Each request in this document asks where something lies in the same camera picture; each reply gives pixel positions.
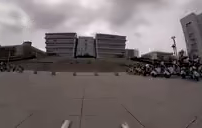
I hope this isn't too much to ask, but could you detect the small grey building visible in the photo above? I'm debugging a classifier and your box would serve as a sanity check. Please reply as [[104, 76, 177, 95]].
[[124, 48, 140, 59]]

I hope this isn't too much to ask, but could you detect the grey paved plaza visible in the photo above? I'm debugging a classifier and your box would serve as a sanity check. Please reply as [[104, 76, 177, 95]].
[[0, 70, 202, 128]]

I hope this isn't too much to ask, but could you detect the large grey three-block building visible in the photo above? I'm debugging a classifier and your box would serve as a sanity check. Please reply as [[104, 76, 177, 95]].
[[44, 32, 128, 60]]

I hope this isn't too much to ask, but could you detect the low flat building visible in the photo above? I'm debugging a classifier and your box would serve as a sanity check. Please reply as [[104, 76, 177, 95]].
[[140, 50, 174, 61]]

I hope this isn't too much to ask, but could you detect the row of parked scooters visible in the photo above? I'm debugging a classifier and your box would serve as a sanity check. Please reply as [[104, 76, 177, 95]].
[[125, 54, 202, 82]]

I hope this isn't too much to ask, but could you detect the robot's own part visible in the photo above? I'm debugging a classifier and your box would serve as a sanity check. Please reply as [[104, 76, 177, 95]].
[[60, 119, 72, 128], [120, 122, 130, 128]]

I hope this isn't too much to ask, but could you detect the pole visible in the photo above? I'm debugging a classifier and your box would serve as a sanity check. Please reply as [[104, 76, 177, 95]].
[[170, 35, 179, 57]]

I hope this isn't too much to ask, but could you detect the low dark building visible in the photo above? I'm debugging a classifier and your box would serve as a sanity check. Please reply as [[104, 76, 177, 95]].
[[0, 41, 47, 62]]

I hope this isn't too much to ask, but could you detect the row of parked two-wheelers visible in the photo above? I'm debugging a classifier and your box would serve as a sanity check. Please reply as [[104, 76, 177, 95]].
[[0, 59, 25, 74]]

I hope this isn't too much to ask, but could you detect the tall grey building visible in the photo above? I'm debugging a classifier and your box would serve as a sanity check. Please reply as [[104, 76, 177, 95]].
[[179, 6, 202, 60]]

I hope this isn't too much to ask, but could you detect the raised bank with low wall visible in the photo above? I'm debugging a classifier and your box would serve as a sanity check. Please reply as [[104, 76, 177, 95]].
[[8, 57, 137, 74]]

